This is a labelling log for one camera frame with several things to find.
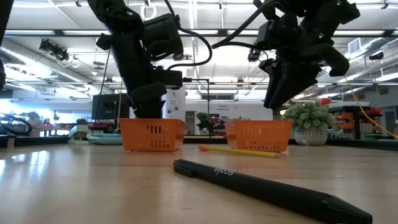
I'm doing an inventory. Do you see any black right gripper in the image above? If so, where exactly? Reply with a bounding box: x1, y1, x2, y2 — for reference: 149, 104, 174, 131
259, 18, 351, 110

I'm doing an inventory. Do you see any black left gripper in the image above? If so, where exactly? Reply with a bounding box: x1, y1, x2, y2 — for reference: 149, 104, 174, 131
96, 29, 183, 119

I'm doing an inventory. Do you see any orange slotted plastic basket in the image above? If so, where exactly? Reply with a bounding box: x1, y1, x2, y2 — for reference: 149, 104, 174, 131
224, 119, 294, 153
118, 118, 187, 153

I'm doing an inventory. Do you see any yellow pencil with orange eraser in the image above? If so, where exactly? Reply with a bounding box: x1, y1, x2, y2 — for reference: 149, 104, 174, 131
198, 144, 287, 159

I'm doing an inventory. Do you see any black pen with white logo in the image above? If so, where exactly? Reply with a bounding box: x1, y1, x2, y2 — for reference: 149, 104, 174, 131
172, 159, 373, 224

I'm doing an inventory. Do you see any black rack with red bins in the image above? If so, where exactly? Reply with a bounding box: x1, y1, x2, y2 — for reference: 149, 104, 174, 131
330, 105, 384, 140

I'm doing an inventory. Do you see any white cylindrical column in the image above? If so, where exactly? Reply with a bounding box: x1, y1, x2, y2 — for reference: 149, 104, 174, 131
164, 86, 187, 121

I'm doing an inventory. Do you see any green plant in white pot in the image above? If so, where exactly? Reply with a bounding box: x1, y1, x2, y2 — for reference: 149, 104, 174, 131
281, 101, 338, 147

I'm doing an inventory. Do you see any black monitor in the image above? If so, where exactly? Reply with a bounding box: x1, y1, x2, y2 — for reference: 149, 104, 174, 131
91, 93, 133, 121

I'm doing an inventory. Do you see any small dark green plant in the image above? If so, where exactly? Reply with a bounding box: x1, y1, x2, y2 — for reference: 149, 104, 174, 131
195, 111, 229, 135

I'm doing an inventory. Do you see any teal calculator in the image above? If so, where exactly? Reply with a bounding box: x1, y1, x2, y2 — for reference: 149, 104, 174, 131
86, 133, 124, 146

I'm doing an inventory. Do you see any small pale green gadget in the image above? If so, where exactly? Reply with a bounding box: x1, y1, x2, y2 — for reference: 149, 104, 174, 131
67, 124, 90, 145

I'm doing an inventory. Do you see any person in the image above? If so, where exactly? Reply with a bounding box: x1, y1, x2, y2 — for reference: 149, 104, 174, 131
26, 111, 45, 138

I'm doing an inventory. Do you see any thin black cable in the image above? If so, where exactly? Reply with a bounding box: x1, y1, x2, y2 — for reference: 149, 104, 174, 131
92, 48, 112, 126

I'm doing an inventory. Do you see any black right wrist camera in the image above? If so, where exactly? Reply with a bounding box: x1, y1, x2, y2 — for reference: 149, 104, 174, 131
256, 12, 302, 51

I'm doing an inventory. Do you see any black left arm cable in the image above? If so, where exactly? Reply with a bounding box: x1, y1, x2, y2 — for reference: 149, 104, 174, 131
163, 0, 214, 71

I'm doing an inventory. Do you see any white cable ring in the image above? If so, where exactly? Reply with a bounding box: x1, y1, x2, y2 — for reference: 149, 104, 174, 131
140, 2, 157, 21

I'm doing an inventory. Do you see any black ceiling camera cluster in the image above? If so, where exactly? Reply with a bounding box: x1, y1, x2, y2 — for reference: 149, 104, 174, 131
38, 38, 70, 62

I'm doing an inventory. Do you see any black aluminium table frame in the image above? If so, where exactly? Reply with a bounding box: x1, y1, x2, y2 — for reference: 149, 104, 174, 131
0, 135, 398, 152

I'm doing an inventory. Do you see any black looped hose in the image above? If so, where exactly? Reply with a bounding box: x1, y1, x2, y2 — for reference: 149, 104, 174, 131
0, 112, 34, 137

